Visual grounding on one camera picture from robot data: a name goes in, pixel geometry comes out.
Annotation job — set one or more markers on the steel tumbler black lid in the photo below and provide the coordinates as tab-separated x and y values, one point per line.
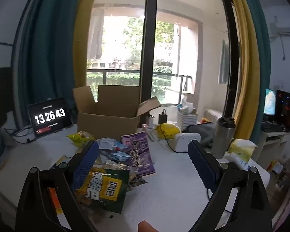
222	137

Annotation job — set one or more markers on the white charger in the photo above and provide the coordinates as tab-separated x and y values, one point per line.
149	122

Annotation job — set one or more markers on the black bag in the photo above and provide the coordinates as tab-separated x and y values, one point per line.
0	96

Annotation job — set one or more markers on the blue cartoon snack packet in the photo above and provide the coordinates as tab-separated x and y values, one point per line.
118	154

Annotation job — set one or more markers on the orange snack packet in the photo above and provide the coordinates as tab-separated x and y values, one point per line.
54	199

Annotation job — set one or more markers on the white computer desk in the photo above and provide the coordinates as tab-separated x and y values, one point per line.
268	149

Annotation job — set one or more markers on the yellow green tissue pack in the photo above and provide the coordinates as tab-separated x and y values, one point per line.
241	149

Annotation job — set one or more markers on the black power adapter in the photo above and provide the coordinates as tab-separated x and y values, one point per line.
162	118

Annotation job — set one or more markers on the grey bag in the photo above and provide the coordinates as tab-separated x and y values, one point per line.
203	130

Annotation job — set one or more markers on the white plastic basket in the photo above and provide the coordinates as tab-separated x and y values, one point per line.
187	122

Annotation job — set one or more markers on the black window frame post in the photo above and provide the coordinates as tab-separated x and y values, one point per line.
149	41

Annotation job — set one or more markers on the tablet with clock display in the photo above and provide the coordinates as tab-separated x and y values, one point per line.
49	117

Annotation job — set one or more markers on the white box device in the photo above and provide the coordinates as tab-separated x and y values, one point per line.
183	142

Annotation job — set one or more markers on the teal curtain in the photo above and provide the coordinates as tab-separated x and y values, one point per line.
262	65
46	53

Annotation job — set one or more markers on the black computer tower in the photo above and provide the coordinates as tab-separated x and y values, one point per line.
286	111

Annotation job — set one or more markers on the brown cardboard box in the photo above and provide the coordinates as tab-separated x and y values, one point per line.
106	123

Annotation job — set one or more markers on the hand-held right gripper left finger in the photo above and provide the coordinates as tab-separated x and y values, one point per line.
87	164

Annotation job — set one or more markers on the person's right hand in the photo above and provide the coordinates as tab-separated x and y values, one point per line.
146	227

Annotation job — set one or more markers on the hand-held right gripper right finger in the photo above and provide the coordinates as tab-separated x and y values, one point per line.
203	164

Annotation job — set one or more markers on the black balcony railing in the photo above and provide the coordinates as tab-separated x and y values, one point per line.
116	70

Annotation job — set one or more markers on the computer monitor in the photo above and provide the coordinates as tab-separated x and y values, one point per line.
270	101

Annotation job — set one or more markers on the purple snack packet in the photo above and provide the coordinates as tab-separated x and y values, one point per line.
137	152

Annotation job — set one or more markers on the hanging white shirt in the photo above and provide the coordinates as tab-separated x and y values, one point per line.
95	33

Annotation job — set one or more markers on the yellow plastic bag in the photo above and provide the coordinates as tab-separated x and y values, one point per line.
168	129

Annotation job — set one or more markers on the dark snack packet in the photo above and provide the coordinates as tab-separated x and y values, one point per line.
137	181

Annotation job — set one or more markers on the yellow curtain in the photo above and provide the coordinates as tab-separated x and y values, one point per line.
83	41
249	65

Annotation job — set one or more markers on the hanging grey towel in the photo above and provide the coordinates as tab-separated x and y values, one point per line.
223	62

